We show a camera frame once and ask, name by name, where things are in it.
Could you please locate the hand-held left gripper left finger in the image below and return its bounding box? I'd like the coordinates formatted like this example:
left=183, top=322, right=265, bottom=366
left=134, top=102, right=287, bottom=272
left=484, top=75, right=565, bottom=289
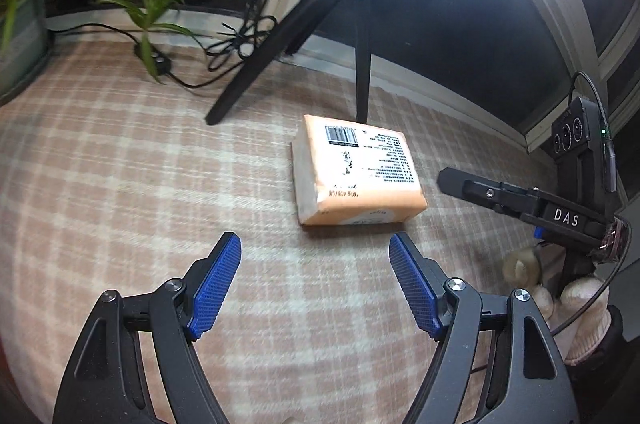
left=52, top=231, right=243, bottom=424

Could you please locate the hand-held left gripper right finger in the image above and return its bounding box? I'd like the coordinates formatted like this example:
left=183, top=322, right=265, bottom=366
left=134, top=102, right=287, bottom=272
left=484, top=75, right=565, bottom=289
left=389, top=231, right=583, bottom=424

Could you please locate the orange tissue pack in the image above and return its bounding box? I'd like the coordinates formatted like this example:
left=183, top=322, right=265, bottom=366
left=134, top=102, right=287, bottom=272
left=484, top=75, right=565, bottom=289
left=290, top=114, right=429, bottom=228

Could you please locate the person's right forearm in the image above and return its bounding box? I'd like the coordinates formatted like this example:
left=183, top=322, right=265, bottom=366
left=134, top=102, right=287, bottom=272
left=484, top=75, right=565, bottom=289
left=567, top=304, right=638, bottom=410

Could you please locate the person's right hand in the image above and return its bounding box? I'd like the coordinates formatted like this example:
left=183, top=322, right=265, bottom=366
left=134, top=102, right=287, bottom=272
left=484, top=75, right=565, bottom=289
left=501, top=248, right=611, bottom=368

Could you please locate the checked tablecloth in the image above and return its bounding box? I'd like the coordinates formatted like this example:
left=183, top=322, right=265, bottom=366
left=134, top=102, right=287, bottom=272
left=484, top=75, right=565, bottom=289
left=0, top=29, right=568, bottom=424

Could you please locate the black light tripod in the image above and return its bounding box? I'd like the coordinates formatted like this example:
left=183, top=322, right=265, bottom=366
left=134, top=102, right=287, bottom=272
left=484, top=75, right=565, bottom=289
left=205, top=0, right=387, bottom=127

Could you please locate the grey plant pot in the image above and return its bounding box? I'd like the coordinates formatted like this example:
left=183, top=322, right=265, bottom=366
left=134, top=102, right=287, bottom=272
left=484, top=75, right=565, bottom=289
left=0, top=0, right=52, bottom=100

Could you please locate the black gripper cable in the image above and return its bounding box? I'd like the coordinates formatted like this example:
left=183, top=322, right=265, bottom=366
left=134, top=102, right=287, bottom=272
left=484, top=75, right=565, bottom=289
left=547, top=70, right=618, bottom=337

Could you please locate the ring light on tripod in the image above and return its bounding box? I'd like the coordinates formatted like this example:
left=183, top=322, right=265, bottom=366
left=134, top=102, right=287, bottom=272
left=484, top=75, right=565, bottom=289
left=270, top=0, right=640, bottom=155

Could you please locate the black cable with switch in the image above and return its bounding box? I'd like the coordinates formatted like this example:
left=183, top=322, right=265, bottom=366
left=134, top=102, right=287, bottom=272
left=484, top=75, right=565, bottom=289
left=49, top=0, right=281, bottom=91

